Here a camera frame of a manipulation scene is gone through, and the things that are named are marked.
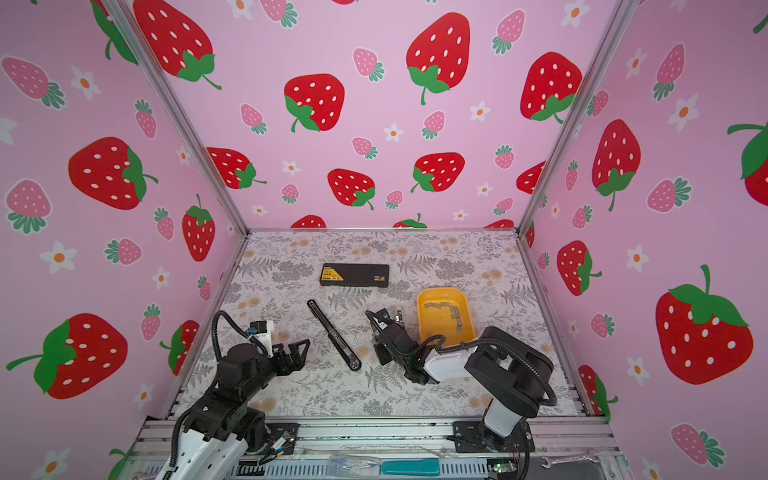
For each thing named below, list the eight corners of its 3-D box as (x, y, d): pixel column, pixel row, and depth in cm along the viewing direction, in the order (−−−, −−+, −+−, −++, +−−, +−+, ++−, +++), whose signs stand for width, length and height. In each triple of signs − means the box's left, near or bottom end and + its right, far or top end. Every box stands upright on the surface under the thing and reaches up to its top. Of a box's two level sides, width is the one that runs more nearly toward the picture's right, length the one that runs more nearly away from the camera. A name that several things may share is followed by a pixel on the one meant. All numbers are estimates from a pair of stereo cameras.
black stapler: (351, 374, 87) (350, 371, 85) (304, 308, 101) (302, 304, 99) (362, 365, 88) (361, 362, 86) (314, 302, 102) (312, 298, 100)
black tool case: (320, 287, 106) (319, 283, 104) (324, 268, 112) (323, 263, 110) (389, 287, 106) (389, 283, 104) (389, 268, 112) (389, 263, 110)
